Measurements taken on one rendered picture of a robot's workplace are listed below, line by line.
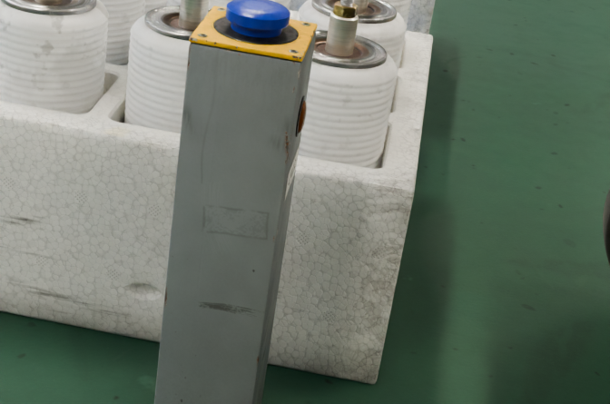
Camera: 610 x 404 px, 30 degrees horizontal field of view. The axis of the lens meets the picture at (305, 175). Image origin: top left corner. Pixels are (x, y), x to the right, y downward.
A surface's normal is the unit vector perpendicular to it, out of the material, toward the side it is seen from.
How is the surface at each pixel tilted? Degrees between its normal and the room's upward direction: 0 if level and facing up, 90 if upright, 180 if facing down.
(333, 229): 90
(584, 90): 0
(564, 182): 0
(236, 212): 90
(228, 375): 90
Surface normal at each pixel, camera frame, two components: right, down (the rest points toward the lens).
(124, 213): -0.14, 0.41
